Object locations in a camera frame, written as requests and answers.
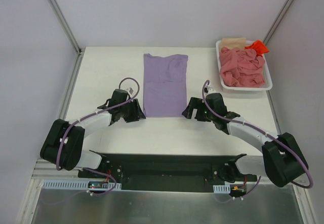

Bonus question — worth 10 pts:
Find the purple t shirt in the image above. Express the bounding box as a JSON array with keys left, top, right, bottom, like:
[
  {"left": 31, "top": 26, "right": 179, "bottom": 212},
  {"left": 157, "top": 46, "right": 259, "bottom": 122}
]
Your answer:
[{"left": 143, "top": 54, "right": 188, "bottom": 117}]

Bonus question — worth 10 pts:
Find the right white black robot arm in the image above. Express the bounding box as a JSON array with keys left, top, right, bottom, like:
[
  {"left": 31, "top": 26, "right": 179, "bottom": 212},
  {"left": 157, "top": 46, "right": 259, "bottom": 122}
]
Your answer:
[{"left": 182, "top": 93, "right": 313, "bottom": 189}]

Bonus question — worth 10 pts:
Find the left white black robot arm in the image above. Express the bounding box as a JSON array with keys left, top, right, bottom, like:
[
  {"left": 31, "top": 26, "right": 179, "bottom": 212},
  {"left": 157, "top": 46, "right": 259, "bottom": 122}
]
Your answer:
[{"left": 40, "top": 88, "right": 146, "bottom": 178}]

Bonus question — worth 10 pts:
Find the pink t shirt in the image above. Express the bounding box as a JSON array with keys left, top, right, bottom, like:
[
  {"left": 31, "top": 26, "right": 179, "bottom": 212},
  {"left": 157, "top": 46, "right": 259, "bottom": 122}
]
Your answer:
[{"left": 219, "top": 47, "right": 265, "bottom": 88}]

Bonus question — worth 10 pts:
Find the white plastic basket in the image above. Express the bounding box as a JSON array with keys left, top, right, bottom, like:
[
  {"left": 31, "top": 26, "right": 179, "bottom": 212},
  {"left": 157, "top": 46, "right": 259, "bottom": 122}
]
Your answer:
[{"left": 215, "top": 40, "right": 273, "bottom": 92}]

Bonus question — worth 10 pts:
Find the beige t shirt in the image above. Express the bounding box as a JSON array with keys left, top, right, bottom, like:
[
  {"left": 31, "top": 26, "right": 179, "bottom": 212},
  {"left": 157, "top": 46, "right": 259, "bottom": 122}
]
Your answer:
[{"left": 219, "top": 37, "right": 247, "bottom": 50}]

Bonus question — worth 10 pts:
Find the orange t shirt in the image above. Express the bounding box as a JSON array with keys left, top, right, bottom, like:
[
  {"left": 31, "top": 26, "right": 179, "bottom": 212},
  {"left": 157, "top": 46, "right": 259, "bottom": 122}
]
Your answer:
[{"left": 245, "top": 40, "right": 269, "bottom": 56}]

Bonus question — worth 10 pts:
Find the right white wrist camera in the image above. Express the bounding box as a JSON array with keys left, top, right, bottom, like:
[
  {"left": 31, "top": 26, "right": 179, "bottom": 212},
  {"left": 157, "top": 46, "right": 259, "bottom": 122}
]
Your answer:
[{"left": 204, "top": 87, "right": 216, "bottom": 95}]

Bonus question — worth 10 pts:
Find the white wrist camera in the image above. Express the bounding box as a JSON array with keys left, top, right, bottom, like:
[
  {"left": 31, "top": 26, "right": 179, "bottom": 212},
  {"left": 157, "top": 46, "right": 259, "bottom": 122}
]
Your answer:
[
  {"left": 126, "top": 87, "right": 134, "bottom": 95},
  {"left": 204, "top": 87, "right": 216, "bottom": 95}
]

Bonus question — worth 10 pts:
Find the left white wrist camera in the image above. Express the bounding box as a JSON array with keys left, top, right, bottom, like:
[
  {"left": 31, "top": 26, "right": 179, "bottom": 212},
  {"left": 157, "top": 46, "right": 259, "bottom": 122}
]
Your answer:
[{"left": 126, "top": 87, "right": 134, "bottom": 95}]

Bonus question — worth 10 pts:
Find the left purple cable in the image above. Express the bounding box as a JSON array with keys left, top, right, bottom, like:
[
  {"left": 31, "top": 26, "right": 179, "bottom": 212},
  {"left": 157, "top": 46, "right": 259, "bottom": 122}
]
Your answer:
[{"left": 40, "top": 77, "right": 141, "bottom": 206}]

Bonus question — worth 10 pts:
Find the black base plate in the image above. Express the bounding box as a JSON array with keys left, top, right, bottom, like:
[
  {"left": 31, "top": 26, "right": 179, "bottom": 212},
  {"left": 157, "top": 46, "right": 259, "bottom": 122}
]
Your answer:
[{"left": 77, "top": 153, "right": 257, "bottom": 193}]

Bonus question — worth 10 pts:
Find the right white cable duct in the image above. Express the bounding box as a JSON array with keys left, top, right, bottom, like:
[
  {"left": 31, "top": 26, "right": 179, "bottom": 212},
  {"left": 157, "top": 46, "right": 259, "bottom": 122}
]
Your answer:
[{"left": 213, "top": 183, "right": 246, "bottom": 194}]

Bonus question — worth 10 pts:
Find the front aluminium frame rail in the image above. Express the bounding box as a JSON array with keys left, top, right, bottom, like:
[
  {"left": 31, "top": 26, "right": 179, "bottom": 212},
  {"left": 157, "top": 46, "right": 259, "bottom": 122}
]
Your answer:
[{"left": 32, "top": 159, "right": 308, "bottom": 185}]

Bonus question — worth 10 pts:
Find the left aluminium frame post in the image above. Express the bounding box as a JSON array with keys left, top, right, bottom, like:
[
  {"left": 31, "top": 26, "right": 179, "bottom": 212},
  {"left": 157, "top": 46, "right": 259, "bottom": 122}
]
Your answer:
[{"left": 48, "top": 0, "right": 82, "bottom": 55}]

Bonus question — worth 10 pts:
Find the aluminium frame post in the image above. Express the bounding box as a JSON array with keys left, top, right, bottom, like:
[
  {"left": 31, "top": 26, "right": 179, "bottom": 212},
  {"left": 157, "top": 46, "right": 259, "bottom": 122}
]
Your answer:
[
  {"left": 263, "top": 0, "right": 295, "bottom": 45},
  {"left": 48, "top": 0, "right": 82, "bottom": 55}
]

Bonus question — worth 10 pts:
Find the right aluminium frame post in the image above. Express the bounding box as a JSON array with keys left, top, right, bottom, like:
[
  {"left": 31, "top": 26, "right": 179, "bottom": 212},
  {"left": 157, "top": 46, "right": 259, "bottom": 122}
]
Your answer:
[{"left": 263, "top": 0, "right": 295, "bottom": 45}]

